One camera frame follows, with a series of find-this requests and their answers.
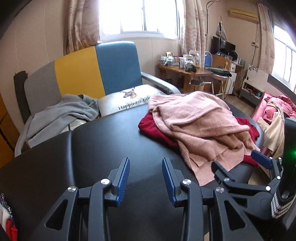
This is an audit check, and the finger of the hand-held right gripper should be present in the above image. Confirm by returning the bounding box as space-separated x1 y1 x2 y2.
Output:
211 161 272 204
251 150 284 184

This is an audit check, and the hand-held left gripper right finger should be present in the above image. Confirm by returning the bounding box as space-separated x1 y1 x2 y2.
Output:
162 157 264 241

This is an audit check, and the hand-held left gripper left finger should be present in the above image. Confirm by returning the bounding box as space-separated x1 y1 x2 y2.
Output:
30 157 130 241

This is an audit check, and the pink knit sweater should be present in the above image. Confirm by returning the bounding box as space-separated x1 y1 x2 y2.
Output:
147 91 260 186

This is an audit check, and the cream cloth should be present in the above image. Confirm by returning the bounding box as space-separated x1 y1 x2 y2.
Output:
257 102 286 158

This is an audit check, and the pink bed blanket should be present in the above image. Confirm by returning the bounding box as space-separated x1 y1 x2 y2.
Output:
252 91 296 158

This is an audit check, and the red garment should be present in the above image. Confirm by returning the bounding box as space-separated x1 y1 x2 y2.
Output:
138 112 260 167

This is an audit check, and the white low cabinet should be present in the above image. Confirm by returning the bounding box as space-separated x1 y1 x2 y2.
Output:
239 65 270 106

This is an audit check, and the white cushion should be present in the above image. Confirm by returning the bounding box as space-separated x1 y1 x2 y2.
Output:
68 118 87 132

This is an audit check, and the side window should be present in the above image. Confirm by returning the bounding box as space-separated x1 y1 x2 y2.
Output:
270 22 296 93

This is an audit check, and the white printed pillow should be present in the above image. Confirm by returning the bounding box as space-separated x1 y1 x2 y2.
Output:
98 85 166 117

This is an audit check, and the white stool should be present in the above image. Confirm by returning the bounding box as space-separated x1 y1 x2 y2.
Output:
199 80 214 94

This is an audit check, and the grey garment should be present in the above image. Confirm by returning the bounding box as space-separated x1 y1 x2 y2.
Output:
15 94 101 157

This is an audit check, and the dark green cloth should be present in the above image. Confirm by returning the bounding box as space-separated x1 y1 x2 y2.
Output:
207 66 233 77

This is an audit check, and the beige patterned curtain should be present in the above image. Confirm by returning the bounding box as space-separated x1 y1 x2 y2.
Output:
63 0 101 56
257 2 275 75
179 0 207 62

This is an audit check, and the wooden desk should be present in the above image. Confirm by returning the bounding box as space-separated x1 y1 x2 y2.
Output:
157 64 213 93

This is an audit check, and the blue chair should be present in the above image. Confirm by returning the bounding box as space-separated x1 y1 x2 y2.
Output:
204 51 213 67

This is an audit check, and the group of desk jars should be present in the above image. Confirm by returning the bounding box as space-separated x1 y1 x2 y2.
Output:
159 50 204 72

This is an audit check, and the grey yellow blue sofa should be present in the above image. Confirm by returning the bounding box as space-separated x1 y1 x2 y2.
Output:
23 41 182 126

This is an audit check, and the black monitor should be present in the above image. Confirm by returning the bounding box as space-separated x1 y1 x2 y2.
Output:
210 36 236 56

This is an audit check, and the colourful patterned cloth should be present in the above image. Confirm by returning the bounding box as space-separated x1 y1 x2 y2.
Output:
0 193 18 241

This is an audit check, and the orange wooden cabinet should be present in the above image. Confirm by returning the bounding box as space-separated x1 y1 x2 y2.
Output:
0 93 21 167

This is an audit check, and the grey hanging bag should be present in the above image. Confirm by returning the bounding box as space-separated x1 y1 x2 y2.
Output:
216 21 228 41

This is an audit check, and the black upright panel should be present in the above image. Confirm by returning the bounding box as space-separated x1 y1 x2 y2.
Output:
13 71 31 126

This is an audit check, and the metal floor lamp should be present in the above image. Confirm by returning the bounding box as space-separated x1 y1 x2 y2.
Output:
205 0 220 54

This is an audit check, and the large bright window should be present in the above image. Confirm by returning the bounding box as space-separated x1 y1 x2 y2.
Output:
98 0 181 40

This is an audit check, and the wall air conditioner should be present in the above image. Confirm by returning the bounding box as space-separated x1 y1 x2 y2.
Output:
228 8 259 23

